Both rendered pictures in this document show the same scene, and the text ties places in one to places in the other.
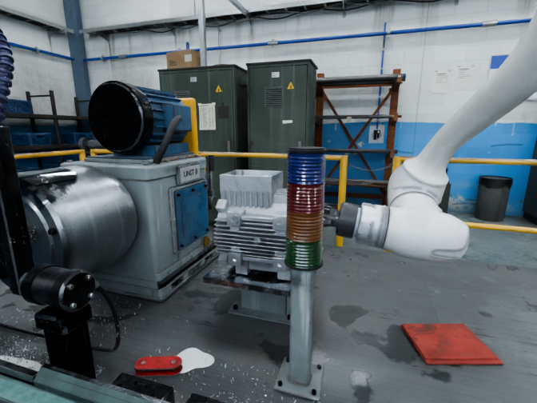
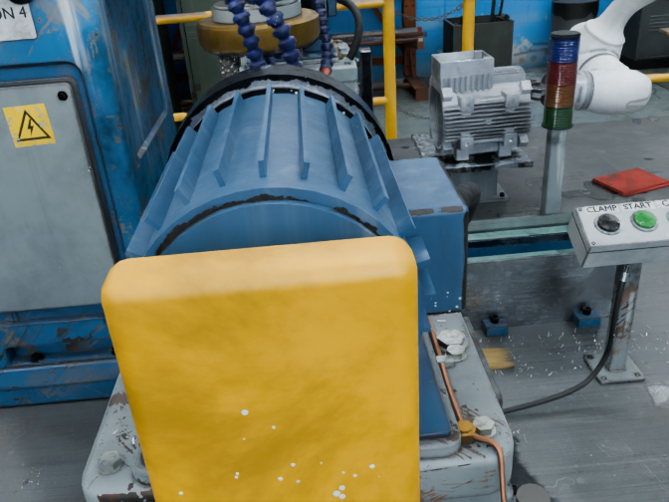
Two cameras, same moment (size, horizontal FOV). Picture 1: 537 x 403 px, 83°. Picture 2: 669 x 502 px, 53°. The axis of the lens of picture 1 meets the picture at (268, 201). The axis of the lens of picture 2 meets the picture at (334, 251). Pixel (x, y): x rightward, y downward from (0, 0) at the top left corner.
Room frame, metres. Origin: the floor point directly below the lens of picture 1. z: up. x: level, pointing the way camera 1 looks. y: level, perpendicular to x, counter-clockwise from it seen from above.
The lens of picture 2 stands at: (-0.64, 0.84, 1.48)
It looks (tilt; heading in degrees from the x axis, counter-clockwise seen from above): 28 degrees down; 341
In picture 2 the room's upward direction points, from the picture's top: 4 degrees counter-clockwise
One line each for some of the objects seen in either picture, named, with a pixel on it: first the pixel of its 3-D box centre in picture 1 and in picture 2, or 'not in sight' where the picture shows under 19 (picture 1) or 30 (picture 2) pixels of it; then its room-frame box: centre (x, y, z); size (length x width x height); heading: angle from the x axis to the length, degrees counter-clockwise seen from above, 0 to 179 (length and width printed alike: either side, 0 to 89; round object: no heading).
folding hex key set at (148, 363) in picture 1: (158, 366); not in sight; (0.49, 0.21, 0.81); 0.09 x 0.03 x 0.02; 92
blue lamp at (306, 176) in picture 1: (306, 167); (563, 48); (0.47, -0.06, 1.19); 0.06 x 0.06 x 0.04
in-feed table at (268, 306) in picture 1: (270, 281); (467, 168); (0.73, 0.00, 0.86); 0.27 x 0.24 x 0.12; 162
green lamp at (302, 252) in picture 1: (304, 249); (557, 115); (0.47, -0.06, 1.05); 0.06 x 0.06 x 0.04
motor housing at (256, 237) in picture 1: (269, 228); (478, 111); (0.68, 0.00, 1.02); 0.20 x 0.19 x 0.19; 73
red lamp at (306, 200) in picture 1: (305, 196); (561, 71); (0.47, -0.06, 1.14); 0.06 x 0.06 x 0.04
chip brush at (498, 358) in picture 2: not in sight; (449, 361); (0.12, 0.39, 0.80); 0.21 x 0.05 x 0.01; 68
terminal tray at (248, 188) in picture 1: (252, 188); (461, 72); (0.69, 0.04, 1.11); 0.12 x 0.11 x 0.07; 73
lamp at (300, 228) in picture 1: (304, 223); (559, 93); (0.47, -0.06, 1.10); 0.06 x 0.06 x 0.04
